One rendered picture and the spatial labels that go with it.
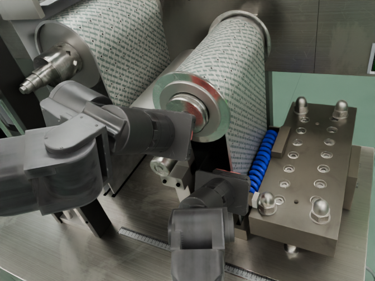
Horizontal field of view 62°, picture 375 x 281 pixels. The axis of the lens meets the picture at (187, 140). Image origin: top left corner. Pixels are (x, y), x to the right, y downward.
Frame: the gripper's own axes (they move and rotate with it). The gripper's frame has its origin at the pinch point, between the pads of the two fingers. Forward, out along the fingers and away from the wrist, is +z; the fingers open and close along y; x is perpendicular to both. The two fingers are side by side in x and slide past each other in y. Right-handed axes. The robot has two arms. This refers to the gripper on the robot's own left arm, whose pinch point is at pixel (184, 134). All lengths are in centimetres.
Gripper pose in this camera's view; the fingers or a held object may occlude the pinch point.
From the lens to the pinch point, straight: 52.4
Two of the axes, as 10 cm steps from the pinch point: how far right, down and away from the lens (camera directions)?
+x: 1.4, -9.9, -0.6
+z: 4.3, 0.1, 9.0
